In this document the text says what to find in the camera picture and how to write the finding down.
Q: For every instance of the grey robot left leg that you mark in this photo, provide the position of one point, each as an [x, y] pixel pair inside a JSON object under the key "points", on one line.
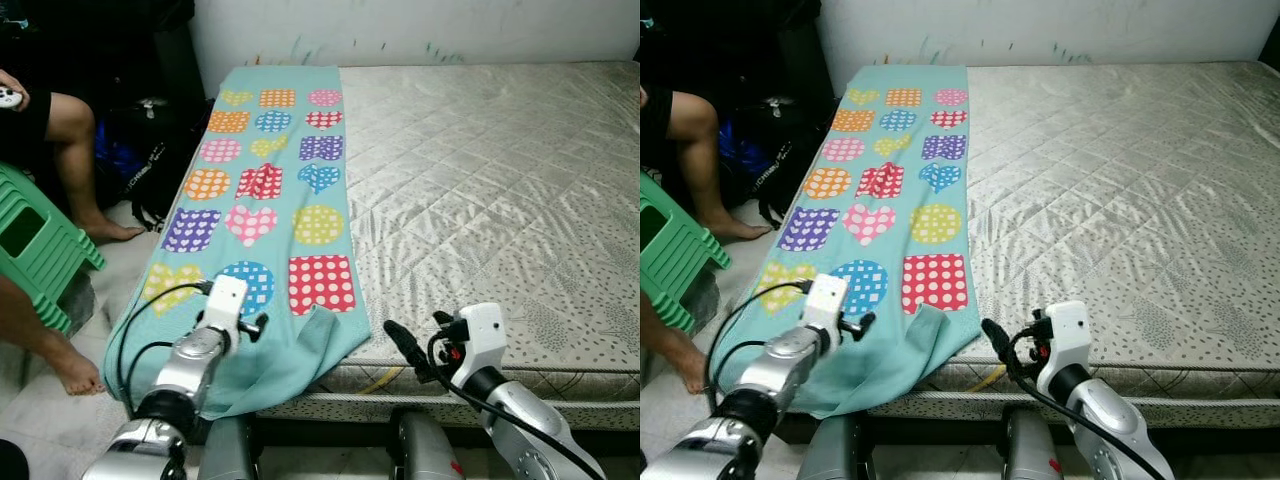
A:
{"points": [[228, 450], [830, 450]]}

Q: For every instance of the patterned bed base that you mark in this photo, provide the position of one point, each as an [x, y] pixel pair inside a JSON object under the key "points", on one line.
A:
{"points": [[1180, 408], [550, 405]]}

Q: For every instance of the blue bag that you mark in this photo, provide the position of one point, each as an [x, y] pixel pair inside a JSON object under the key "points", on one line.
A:
{"points": [[742, 155], [115, 155]]}

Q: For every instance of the black backpack white lettering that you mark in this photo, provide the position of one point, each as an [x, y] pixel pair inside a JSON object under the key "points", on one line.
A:
{"points": [[165, 160], [795, 160]]}

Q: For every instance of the black tufted headboard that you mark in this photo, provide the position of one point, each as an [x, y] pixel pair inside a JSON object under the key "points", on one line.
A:
{"points": [[1273, 42]]}

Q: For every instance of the green plastic stool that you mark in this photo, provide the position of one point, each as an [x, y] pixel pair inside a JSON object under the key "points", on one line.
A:
{"points": [[680, 260], [45, 260]]}

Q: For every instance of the white patterned mattress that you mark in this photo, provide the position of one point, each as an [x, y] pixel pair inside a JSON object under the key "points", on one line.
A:
{"points": [[1120, 180], [500, 180]]}

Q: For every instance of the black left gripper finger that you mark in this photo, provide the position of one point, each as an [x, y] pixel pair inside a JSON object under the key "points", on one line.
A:
{"points": [[262, 322], [868, 321]]}

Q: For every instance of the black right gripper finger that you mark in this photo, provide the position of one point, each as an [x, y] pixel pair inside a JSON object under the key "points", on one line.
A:
{"points": [[1002, 346], [408, 350]]}

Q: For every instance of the black cabinet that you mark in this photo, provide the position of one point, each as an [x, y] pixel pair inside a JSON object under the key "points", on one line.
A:
{"points": [[100, 45], [740, 45]]}

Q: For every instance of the grey robot right leg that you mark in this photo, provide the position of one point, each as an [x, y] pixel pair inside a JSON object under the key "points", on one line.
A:
{"points": [[1030, 450], [425, 450]]}

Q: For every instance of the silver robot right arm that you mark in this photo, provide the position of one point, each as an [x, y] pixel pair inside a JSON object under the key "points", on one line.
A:
{"points": [[1115, 425], [540, 430]]}

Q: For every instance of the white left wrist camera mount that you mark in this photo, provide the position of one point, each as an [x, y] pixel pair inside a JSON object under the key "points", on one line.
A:
{"points": [[827, 298], [225, 300]]}

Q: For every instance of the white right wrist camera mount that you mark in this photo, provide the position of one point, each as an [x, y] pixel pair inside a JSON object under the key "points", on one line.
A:
{"points": [[1066, 332], [482, 335]]}

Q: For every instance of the grey robot leg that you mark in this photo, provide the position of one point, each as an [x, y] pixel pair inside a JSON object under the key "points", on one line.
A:
{"points": [[425, 450], [830, 450], [228, 450], [1030, 450]]}

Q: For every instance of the turquoise blanket colourful shapes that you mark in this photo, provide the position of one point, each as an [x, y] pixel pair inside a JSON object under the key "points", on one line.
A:
{"points": [[290, 350], [900, 350]]}

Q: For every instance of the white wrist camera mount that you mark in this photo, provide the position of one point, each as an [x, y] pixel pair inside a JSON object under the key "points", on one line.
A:
{"points": [[225, 300], [1066, 332], [827, 298], [482, 335]]}

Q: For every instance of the white handheld controller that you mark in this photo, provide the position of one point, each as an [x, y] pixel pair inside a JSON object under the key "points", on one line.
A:
{"points": [[9, 98]]}

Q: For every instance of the barefoot person green shirt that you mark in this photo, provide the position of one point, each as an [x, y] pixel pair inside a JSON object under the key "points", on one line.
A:
{"points": [[700, 150], [75, 150]]}

